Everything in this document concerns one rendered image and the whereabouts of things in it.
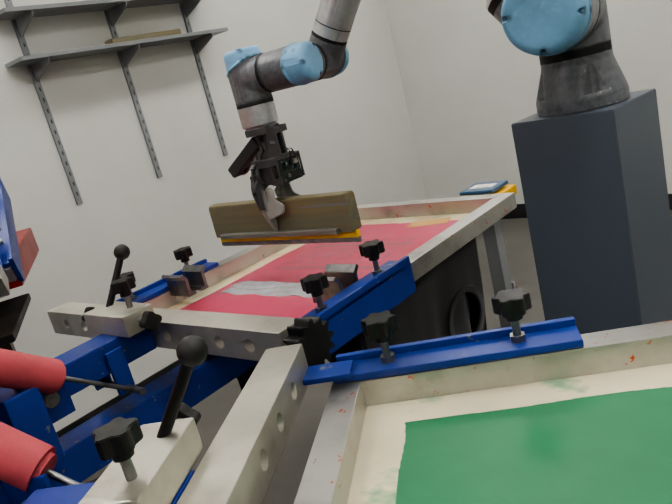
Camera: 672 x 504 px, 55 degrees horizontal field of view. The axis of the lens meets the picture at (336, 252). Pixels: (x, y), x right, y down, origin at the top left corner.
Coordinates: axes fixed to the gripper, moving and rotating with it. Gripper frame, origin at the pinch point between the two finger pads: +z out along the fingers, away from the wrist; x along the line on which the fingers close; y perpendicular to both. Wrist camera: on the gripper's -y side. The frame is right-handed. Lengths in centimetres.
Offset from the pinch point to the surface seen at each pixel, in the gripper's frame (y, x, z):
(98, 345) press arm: 2.2, -47.2, 5.0
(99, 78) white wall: -200, 95, -54
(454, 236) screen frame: 29.0, 18.9, 10.9
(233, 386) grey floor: -159, 87, 108
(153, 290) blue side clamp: -27.4, -17.2, 8.9
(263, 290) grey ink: -4.3, -6.1, 13.1
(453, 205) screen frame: 14.1, 45.1, 11.4
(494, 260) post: 12, 64, 33
